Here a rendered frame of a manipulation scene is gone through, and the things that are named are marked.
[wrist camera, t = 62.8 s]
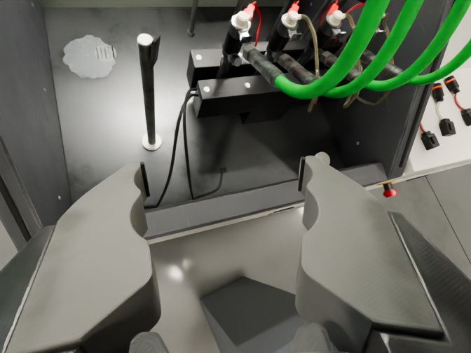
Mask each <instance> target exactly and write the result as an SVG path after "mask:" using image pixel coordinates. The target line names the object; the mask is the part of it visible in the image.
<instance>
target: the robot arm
mask: <svg viewBox="0 0 471 353"><path fill-rule="evenodd" d="M298 191H301V193H302V195H303V196H304V197H305V203H304V208H303V218H302V223H303V225H304V226H305V227H306V229H307V230H308V232H306V233H305V234H304V235H303V238H302V243H301V253H300V257H299V266H298V272H297V276H296V298H295V306H296V310H297V312H298V313H299V314H300V316H301V317H302V318H304V319H305V320H306V321H307V322H308V323H307V324H302V325H300V327H299V328H298V330H297V332H296V335H295V336H294V339H293V341H292V344H291V346H290V349H289V351H288V353H471V279H469V278H468V277H467V276H466V275H465V274H464V273H463V272H462V271H461V270H460V269H459V268H458V267H457V266H456V265H455V264H454V263H452V262H451V261H450V260H449V259H448V258H447V257H446V256H445V255H444V254H443V253H442V252H441V251H440V250H439V249H438V248H437V247H436V246H435V245H434V244H433V243H432V242H431V241H430V240H429V239H428V238H427V237H426V236H425V235H424V234H423V233H422V232H421V231H420V230H419V229H417V228H416V227H415V226H414V225H413V224H412V223H411V222H410V221H409V220H408V219H407V218H406V217H405V216H404V215H403V214H402V213H399V212H389V211H388V210H387V209H386V208H385V207H384V206H383V205H382V204H381V203H380V202H379V201H378V200H377V199H376V198H375V197H374V196H373V195H372V194H371V193H370V192H369V191H367V190H366V189H365V188H363V187H362V186H361V185H359V184H358V183H356V182H355V181H353V180H352V179H350V178H349V177H347V176H346V175H344V174H342V173H341V172H339V171H338V170H336V169H334V168H333V167H331V166H329V165H328V164H327V163H325V162H323V161H321V160H320V159H318V158H316V157H315V156H311V155H310V156H306V157H301V161H300V167H299V185H298ZM146 197H150V192H149V183H148V178H147V173H146V166H145V163H144V162H138V161H132V162H129V163H128V164H127V165H125V166H124V167H122V168H121V169H119V170H118V171H117V172H115V173H114V174H112V175H111V176H109V177H108V178H107V179H105V180H104V181H102V182H101V183H100V184H98V185H96V186H95V187H94V188H92V189H91V190H89V191H88V192H87V193H86V194H85V195H83V196H82V197H81V198H80V199H78V200H77V201H76V202H75V203H74V204H73V205H72V206H71V207H70V208H69V209H68V210H67V211H66V212H65V213H64V214H63V215H62V217H61V218H60V219H59V220H58V221H57V223H56V224H55V225H52V226H44V227H41V228H40V229H39V230H38V232H37V233H36V234H35V235H34V236H33V237H32V238H31V239H30V240H29V241H28V242H27V243H26V245H25V246H24V247H23V248H21V250H19V252H18V253H17V254H16V255H15V256H14V257H13V258H12V259H11V260H10V261H9V262H8V263H7V264H6V265H5V266H4V268H3V269H2V270H1V271H0V353H169V351H168V349H167V347H166V346H165V343H164V342H163V339H162V338H161V336H160V335H159V334H158V333H156V332H150V330H151V329H152V328H153V327H154V326H155V325H156V324H157V323H158V321H159V319H160V317H161V302H160V296H159V290H158V282H157V279H156V272H155V269H154V265H153V259H152V255H151V250H150V246H149V243H148V242H147V241H146V240H145V239H144V238H143V237H144V235H145V233H146V232H147V230H148V225H147V221H146V214H145V211H144V205H143V204H144V202H145V200H146ZM329 341H330V342H331V343H332V344H333V351H332V350H331V346H330V342H329Z"/></svg>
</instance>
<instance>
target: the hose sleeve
mask: <svg viewBox="0 0 471 353"><path fill-rule="evenodd" d="M247 58H248V61H249V62H250V63H251V65H252V66H253V67H254V68H255V69H257V70H258V71H259V72H260V73H261V74H262V76H263V77H264V78H265V79H266V80H267V81H268V82H269V83H270V84H271V85H272V86H273V87H274V88H277V87H276V86H275V84H274V82H275V79H276V78H277V77H278V76H284V77H285V78H286V75H284V74H283V73H282V72H281V70H279V68H277V67H276V66H275V65H274V64H272V63H271V62H270V61H269V60H268V59H267V58H266V57H265V56H264V55H263V54H262V53H260V52H259V51H258V50H252V51H251V52H250V53H249V55H248V57H247Z"/></svg>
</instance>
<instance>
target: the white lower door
mask: <svg viewBox="0 0 471 353"><path fill-rule="evenodd" d="M304 203H305V202H302V203H299V204H296V205H291V206H288V207H283V208H279V209H274V210H271V211H267V212H262V213H259V214H254V215H250V216H245V217H242V218H239V219H234V220H230V221H225V222H221V223H216V224H213V225H210V226H205V227H202V228H196V229H193V230H188V231H184V232H181V233H176V234H173V235H167V236H164V237H159V238H156V239H152V240H147V242H148V243H149V244H153V243H157V242H162V241H165V240H170V239H173V238H176V237H181V236H185V235H190V234H193V233H198V232H201V231H204V230H209V229H213V228H218V227H221V226H226V225H229V224H232V223H238V222H241V221H246V220H250V219H255V218H258V217H260V216H265V215H271V214H274V213H276V212H281V211H285V210H287V209H291V208H294V207H296V206H299V205H304Z"/></svg>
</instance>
